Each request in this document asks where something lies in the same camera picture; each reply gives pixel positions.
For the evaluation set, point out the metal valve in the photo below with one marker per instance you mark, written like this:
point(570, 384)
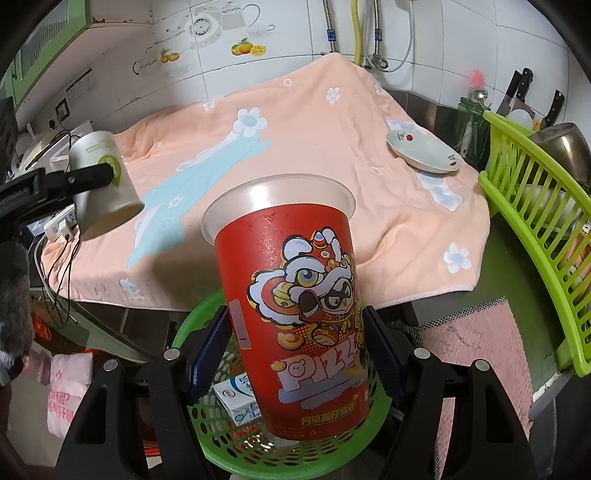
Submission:
point(376, 62)

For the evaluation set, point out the black wall socket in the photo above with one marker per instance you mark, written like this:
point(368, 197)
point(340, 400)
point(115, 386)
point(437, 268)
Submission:
point(62, 110)

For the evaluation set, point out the red printed cup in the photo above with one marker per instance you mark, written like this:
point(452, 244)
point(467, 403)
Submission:
point(277, 258)

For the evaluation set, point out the pink plastic bag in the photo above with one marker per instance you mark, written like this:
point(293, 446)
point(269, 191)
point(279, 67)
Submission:
point(69, 392)

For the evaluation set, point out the green plastic dish rack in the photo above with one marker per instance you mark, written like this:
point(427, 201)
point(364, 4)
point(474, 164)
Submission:
point(521, 221)

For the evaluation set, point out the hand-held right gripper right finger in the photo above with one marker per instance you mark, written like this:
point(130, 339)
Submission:
point(385, 353)

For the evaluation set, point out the metal pot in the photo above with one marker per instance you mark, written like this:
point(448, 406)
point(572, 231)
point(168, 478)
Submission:
point(568, 147)

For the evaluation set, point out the white wall label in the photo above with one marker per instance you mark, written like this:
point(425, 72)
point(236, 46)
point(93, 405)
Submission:
point(82, 85)

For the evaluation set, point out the pink brush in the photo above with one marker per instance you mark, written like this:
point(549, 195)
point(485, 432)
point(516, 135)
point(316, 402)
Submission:
point(477, 81)

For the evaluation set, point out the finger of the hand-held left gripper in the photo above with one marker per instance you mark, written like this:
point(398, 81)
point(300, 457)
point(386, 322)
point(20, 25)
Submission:
point(83, 179)

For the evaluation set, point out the blue and white milk carton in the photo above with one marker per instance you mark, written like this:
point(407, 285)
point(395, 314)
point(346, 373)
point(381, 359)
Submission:
point(235, 397)

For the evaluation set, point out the pink towel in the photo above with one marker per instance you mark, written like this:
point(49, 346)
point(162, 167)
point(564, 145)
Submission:
point(485, 369)

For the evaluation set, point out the white microwave oven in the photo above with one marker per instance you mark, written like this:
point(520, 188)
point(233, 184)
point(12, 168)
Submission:
point(57, 145)

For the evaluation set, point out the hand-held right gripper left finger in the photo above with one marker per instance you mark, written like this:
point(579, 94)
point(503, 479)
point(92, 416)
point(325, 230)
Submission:
point(210, 344)

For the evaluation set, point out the white plate with cherry print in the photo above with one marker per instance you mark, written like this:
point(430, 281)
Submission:
point(420, 152)

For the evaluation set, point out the dark green utensil holder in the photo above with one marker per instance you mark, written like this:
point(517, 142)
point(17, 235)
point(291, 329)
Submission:
point(471, 134)

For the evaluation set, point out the green plastic basket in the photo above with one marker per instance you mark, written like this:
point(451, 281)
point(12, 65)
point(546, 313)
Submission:
point(221, 443)

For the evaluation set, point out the peach flower print blanket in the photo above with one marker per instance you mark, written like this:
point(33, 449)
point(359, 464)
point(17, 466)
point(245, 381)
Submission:
point(323, 152)

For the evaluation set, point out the person's left hand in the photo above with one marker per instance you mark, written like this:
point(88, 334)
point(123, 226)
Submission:
point(14, 300)

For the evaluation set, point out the white power strip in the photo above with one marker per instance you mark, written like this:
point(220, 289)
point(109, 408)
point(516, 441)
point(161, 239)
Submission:
point(60, 226)

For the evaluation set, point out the green wall cabinet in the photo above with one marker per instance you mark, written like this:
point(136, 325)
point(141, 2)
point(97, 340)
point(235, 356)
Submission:
point(46, 50)

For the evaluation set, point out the orange fruit wall sticker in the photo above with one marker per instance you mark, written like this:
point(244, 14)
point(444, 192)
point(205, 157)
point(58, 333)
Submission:
point(168, 56)
point(247, 47)

